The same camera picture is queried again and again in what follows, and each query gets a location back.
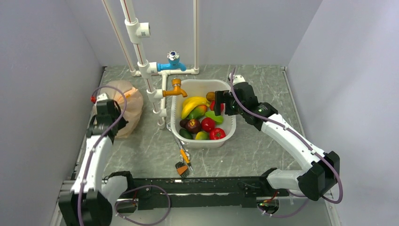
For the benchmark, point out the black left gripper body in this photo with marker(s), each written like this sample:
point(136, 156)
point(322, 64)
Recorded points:
point(122, 123)

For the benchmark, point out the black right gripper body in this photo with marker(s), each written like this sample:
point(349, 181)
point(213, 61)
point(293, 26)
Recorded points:
point(230, 108)

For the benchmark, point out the peach plastic bag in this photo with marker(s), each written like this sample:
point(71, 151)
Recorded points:
point(134, 104)

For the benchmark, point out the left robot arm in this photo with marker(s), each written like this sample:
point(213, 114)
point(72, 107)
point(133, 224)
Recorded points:
point(89, 202)

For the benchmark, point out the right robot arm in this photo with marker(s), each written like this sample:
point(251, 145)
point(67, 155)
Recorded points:
point(319, 170)

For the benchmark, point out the brown fake kiwi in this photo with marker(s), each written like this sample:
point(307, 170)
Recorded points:
point(210, 96)

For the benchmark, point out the red fake apple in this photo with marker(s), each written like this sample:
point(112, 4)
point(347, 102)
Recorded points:
point(212, 106)

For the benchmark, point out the green fake lime slice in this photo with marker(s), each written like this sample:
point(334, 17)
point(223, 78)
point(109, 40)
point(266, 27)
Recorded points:
point(217, 118)

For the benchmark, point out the green orange fake mango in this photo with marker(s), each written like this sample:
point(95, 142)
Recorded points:
point(198, 112)

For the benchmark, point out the red fake tomato centre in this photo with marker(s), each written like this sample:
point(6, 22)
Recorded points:
point(208, 124)

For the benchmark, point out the red fake tomato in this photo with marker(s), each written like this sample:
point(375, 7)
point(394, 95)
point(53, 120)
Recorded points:
point(208, 124)
point(216, 134)

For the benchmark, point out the yellow fake banana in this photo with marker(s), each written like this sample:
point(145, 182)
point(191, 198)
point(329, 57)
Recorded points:
point(192, 102)

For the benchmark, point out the red fake tomato front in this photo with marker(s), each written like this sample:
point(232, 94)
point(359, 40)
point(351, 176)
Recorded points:
point(216, 134)

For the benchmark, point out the dark purple fake mangosteen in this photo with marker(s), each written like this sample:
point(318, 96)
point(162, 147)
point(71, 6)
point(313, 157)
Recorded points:
point(193, 126)

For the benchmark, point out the dark green fake avocado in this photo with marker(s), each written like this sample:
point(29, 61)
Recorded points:
point(185, 134)

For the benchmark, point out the white plastic basin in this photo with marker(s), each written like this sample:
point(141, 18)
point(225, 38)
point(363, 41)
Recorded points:
point(199, 88)

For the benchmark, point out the yellow green small mango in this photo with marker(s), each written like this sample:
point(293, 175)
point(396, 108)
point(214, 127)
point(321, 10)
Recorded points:
point(202, 135)

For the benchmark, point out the orange faucet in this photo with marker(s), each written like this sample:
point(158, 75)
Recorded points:
point(176, 91)

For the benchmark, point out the blue faucet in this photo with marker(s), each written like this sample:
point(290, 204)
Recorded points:
point(174, 63)

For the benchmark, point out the orange black brush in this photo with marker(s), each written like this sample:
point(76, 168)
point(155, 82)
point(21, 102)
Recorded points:
point(182, 169)

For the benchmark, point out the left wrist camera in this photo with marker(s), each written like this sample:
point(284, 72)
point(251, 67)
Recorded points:
point(100, 97)

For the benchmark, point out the white PVC pipe frame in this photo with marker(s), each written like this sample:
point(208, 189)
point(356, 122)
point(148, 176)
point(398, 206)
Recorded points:
point(138, 64)

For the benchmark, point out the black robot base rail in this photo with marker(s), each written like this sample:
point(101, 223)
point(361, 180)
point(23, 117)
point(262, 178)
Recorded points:
point(154, 193)

